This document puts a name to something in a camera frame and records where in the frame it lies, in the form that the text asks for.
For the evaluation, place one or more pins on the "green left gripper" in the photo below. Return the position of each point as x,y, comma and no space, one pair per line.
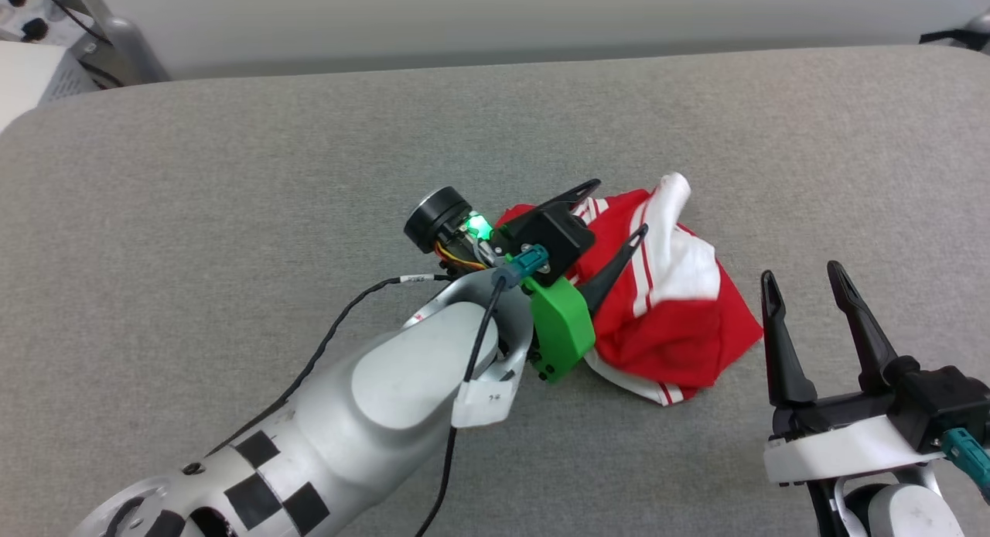
561,328

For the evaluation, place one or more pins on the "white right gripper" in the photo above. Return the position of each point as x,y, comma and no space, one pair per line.
835,448

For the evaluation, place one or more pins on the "red and white jersey garment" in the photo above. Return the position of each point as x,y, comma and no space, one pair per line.
681,328

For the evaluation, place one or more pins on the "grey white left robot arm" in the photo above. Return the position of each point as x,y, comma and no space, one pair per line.
348,429

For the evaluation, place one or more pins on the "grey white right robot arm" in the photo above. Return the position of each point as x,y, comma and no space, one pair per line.
905,514

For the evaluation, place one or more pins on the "black cylindrical left gripper motor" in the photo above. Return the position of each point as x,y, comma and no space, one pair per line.
433,216

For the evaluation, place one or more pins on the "black and grey stand base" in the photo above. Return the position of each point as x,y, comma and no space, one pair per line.
955,37

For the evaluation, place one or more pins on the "white power strip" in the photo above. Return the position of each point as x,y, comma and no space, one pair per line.
54,18

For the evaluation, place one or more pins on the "white power supply box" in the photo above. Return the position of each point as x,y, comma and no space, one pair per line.
31,80

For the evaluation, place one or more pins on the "teal left camera connector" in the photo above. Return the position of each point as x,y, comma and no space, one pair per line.
530,260

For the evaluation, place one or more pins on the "teal camera connector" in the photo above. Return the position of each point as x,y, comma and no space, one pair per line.
971,456
530,260

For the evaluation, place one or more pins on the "teal right camera connector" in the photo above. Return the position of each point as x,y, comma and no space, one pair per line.
971,456

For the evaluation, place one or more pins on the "grey metal frame leg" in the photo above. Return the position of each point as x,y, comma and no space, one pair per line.
128,49

